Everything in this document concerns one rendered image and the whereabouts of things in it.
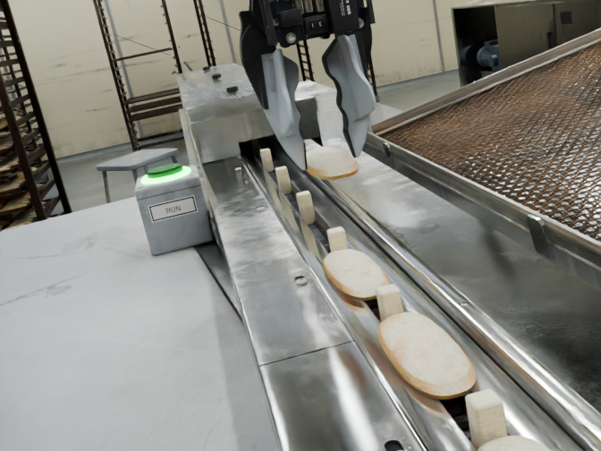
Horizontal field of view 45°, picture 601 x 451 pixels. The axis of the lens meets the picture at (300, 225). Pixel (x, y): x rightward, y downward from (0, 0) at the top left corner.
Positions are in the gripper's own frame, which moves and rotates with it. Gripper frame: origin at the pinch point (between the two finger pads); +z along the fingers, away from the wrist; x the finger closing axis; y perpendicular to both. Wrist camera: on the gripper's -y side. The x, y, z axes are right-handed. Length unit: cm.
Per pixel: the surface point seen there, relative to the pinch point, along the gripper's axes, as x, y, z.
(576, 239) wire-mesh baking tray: 8.6, 20.8, 4.1
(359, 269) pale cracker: -0.7, 7.9, 7.7
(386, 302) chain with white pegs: -1.0, 15.3, 7.3
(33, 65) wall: -134, -701, -2
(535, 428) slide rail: 1.3, 29.0, 8.6
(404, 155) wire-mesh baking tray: 8.9, -8.5, 4.4
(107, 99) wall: -74, -701, 45
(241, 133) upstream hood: -2.5, -45.6, 4.9
